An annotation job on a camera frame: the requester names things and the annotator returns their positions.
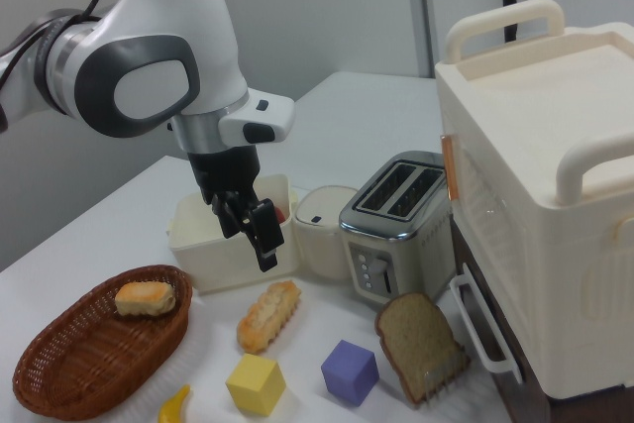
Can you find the small white lidded bin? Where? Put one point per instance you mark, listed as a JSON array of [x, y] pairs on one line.
[[319, 244]]

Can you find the red apple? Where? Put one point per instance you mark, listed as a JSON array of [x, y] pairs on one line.
[[280, 216]]

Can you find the brown bread slice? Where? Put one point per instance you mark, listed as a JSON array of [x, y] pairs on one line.
[[416, 339]]

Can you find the silver two-slot toaster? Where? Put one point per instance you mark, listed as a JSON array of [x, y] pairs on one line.
[[396, 244]]

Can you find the brown wicker basket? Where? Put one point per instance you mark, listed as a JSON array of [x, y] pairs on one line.
[[89, 358]]

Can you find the white open plastic container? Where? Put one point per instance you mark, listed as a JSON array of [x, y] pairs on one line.
[[213, 264]]

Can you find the purple foam cube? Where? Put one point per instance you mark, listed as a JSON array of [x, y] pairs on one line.
[[349, 373]]

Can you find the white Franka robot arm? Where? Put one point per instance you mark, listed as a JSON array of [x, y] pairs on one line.
[[163, 12]]

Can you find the clear plastic fork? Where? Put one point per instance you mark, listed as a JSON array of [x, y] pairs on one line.
[[438, 376]]

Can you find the long golden pastry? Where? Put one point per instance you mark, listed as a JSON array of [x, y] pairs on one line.
[[267, 316]]

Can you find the dark brown drawer base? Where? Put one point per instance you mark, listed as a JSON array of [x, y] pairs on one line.
[[478, 294]]

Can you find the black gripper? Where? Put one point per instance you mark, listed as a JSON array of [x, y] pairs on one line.
[[225, 170]]

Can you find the square bread roll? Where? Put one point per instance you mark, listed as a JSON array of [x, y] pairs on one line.
[[143, 299]]

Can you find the large white toy oven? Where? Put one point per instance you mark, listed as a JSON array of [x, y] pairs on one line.
[[535, 145]]

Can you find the yellow foam cube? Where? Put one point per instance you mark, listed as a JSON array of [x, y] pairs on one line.
[[255, 386]]

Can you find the yellow banana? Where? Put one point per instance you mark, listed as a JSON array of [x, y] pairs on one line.
[[173, 405]]

